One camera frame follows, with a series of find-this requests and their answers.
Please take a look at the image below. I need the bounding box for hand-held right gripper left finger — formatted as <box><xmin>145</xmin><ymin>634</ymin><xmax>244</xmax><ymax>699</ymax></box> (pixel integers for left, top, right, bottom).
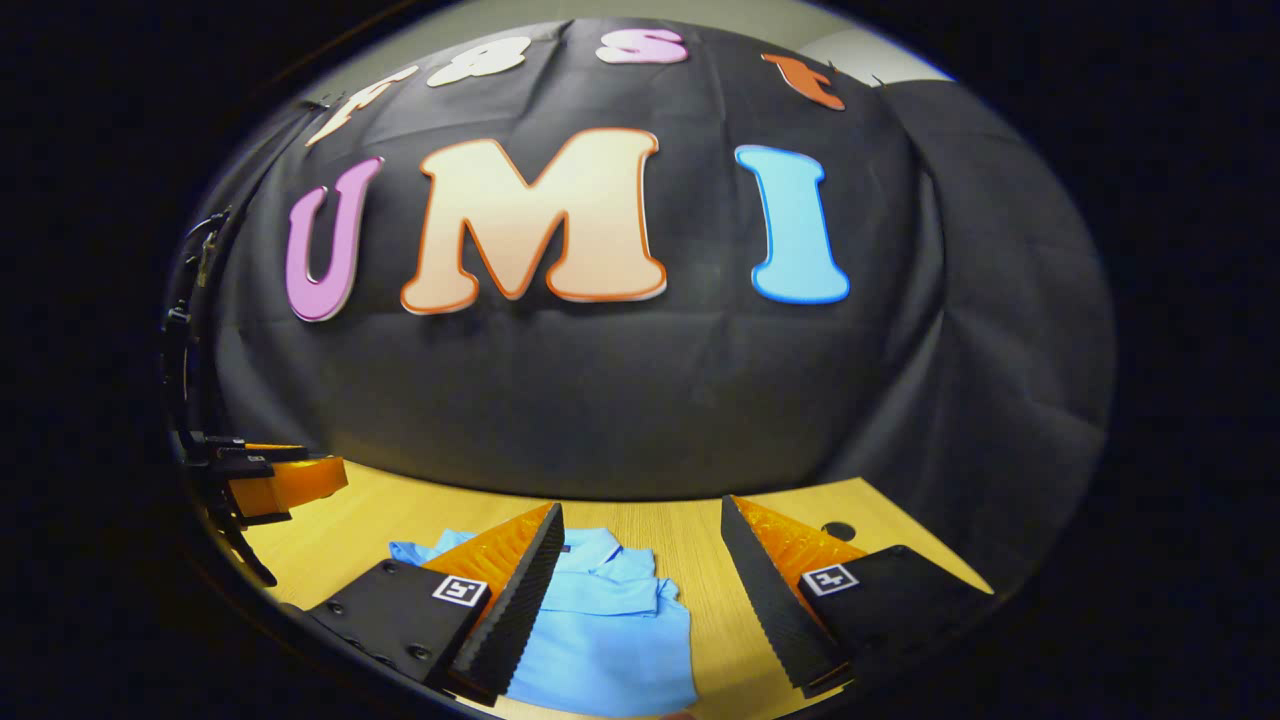
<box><xmin>306</xmin><ymin>502</ymin><xmax>566</xmax><ymax>707</ymax></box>

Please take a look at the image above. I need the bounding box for black backdrop cloth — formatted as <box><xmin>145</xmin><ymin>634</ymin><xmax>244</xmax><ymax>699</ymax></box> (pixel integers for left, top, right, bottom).
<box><xmin>165</xmin><ymin>15</ymin><xmax>1116</xmax><ymax>601</ymax></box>

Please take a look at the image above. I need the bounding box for light blue polo T-shirt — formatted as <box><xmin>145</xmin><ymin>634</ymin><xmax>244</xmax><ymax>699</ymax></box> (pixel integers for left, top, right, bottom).
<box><xmin>388</xmin><ymin>527</ymin><xmax>699</xmax><ymax>719</ymax></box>

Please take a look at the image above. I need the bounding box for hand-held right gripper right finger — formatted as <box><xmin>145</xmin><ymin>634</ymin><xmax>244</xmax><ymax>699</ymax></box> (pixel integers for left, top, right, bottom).
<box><xmin>720</xmin><ymin>494</ymin><xmax>1001</xmax><ymax>699</ymax></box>

